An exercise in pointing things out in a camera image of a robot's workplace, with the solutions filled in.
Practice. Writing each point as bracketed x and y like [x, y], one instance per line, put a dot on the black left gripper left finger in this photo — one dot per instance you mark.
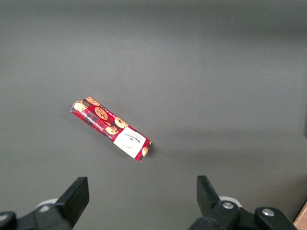
[72, 201]

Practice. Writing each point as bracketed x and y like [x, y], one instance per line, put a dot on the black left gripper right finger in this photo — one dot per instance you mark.
[208, 203]

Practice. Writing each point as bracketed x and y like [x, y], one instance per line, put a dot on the oak wooden drawer cabinet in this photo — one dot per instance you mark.
[302, 220]

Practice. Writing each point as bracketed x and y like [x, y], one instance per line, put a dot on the red tartan cookie box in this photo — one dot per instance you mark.
[105, 119]

